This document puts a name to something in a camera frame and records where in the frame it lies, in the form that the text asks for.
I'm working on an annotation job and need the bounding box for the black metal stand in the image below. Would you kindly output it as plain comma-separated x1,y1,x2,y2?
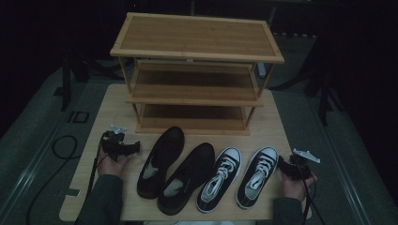
60,51,125,112
268,34,345,126

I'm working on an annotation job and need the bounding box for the black slip-on shoe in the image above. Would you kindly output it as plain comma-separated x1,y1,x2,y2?
136,126,186,200
157,142,216,217

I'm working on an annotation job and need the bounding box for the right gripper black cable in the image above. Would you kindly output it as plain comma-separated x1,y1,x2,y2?
295,162,327,225

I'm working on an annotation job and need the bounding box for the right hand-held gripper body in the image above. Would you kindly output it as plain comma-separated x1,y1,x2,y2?
285,148,321,182

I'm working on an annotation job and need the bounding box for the person's left hand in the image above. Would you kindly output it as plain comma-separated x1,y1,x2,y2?
97,152,134,179

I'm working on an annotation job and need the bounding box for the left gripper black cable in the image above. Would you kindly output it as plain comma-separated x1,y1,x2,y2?
85,134,109,201

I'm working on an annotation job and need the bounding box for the person's right hand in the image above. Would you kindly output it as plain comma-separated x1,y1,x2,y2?
280,170,318,203

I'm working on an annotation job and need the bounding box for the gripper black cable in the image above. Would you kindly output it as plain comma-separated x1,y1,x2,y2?
85,134,109,201
295,162,327,225

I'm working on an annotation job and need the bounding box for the wooden three-tier shoe rack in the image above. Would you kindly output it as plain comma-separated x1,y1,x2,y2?
109,11,285,137

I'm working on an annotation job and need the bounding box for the grey tape strip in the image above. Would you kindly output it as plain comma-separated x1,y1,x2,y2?
65,187,82,198

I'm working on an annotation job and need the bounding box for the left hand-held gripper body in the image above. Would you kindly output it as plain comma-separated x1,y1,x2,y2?
101,125,128,162

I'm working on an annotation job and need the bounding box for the black floor cable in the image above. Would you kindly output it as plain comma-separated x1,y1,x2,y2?
26,134,79,225

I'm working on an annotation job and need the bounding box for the black white canvas sneaker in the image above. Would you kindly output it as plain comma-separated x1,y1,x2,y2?
195,146,243,215
235,145,280,211

